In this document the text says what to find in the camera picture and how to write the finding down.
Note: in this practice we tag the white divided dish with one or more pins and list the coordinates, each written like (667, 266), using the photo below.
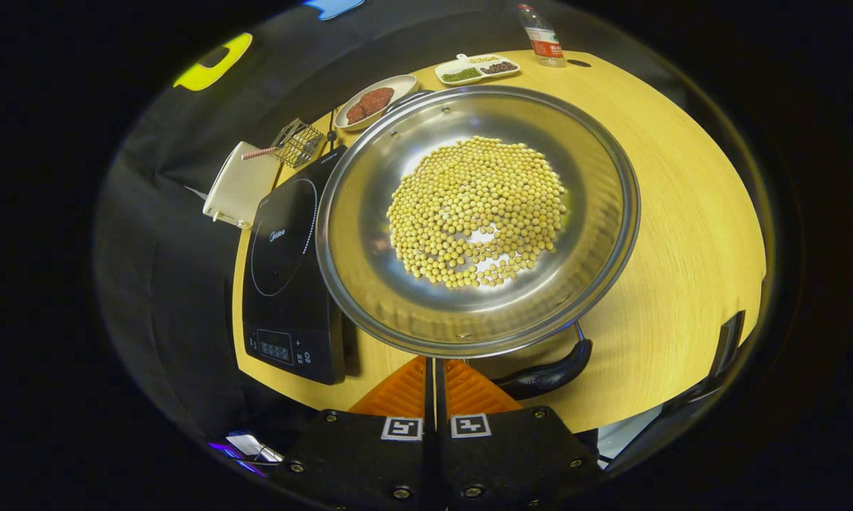
(462, 65)

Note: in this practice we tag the black induction cooktop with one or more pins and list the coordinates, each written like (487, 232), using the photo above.
(284, 312)

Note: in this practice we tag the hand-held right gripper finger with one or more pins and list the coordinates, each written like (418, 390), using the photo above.
(439, 397)
(429, 397)

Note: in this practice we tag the pile of red beans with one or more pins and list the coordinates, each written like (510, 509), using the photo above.
(370, 104)

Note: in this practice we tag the stainless steel pot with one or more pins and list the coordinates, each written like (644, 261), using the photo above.
(370, 248)

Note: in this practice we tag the black frame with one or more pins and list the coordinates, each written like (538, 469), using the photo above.
(728, 341)

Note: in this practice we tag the pile of dark beans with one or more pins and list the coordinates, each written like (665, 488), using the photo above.
(499, 67)

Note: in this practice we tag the white toaster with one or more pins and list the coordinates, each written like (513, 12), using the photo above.
(238, 188)

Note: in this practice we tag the white oval plate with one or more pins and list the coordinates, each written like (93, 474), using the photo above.
(398, 86)

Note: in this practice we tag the pink stick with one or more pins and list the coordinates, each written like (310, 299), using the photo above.
(256, 153)

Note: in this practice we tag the pile of green beans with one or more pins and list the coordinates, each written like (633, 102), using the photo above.
(462, 74)

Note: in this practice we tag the clear plastic water bottle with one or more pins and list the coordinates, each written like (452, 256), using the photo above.
(543, 42)

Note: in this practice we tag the pile of yellow soybeans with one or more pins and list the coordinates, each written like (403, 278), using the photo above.
(476, 206)

